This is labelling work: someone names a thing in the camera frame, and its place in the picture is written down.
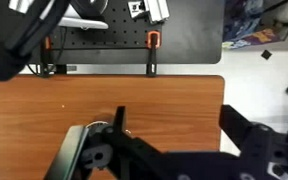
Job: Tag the black perforated mounting board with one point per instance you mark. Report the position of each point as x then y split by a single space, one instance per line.
124 33

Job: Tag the short aluminium extrusion bracket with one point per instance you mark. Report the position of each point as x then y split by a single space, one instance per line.
157 10

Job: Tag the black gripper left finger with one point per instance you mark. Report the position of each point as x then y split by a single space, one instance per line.
124 150

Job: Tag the white VR headset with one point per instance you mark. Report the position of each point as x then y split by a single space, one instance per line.
84 23

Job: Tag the colourful blue printed bag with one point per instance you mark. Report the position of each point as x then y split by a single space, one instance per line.
244 26

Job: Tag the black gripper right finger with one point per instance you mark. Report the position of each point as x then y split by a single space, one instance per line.
260 146

